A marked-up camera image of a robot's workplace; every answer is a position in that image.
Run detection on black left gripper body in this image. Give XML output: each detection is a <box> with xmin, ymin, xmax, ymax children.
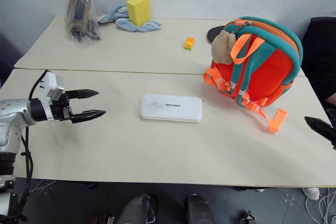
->
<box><xmin>49</xmin><ymin>90</ymin><xmax>74</xmax><ymax>124</ymax></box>

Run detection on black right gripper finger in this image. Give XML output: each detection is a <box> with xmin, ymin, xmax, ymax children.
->
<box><xmin>304</xmin><ymin>115</ymin><xmax>336</xmax><ymax>151</ymax></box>

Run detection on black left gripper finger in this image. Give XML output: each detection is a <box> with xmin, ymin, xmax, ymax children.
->
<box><xmin>71</xmin><ymin>109</ymin><xmax>107</xmax><ymax>124</ymax></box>
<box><xmin>68</xmin><ymin>89</ymin><xmax>100</xmax><ymax>101</ymax></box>

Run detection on white rectangular case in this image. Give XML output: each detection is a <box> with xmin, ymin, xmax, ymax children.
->
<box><xmin>139</xmin><ymin>93</ymin><xmax>203</xmax><ymax>123</ymax></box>

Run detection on orange and teal backpack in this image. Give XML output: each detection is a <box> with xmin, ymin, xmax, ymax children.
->
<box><xmin>203</xmin><ymin>16</ymin><xmax>304</xmax><ymax>133</ymax></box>

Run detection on white sneaker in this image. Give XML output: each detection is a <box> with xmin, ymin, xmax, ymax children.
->
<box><xmin>301</xmin><ymin>186</ymin><xmax>321</xmax><ymax>201</ymax></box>

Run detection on clear plastic bag with items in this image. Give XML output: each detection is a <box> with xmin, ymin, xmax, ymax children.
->
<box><xmin>64</xmin><ymin>0</ymin><xmax>102</xmax><ymax>50</ymax></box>

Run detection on person in black clothes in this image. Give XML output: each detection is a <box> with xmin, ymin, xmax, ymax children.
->
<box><xmin>300</xmin><ymin>16</ymin><xmax>336</xmax><ymax>109</ymax></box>

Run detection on light blue towel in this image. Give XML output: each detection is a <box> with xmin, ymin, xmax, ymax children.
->
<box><xmin>97</xmin><ymin>1</ymin><xmax>164</xmax><ymax>33</ymax></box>

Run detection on yellow rectangular box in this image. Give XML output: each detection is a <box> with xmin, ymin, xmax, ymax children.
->
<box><xmin>125</xmin><ymin>0</ymin><xmax>152</xmax><ymax>26</ymax></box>

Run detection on yellow orange green toy brick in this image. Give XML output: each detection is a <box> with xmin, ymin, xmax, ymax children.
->
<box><xmin>184</xmin><ymin>36</ymin><xmax>196</xmax><ymax>51</ymax></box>

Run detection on black oval paddle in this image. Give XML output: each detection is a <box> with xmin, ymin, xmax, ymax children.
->
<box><xmin>206</xmin><ymin>25</ymin><xmax>227</xmax><ymax>45</ymax></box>

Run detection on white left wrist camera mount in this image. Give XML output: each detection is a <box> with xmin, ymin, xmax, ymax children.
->
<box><xmin>38</xmin><ymin>70</ymin><xmax>66</xmax><ymax>120</ymax></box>

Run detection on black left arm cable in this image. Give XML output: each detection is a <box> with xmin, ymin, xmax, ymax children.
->
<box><xmin>10</xmin><ymin>69</ymin><xmax>52</xmax><ymax>222</ymax></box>

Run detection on white floor cables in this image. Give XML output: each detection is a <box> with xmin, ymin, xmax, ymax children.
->
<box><xmin>304</xmin><ymin>187</ymin><xmax>336</xmax><ymax>224</ymax></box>

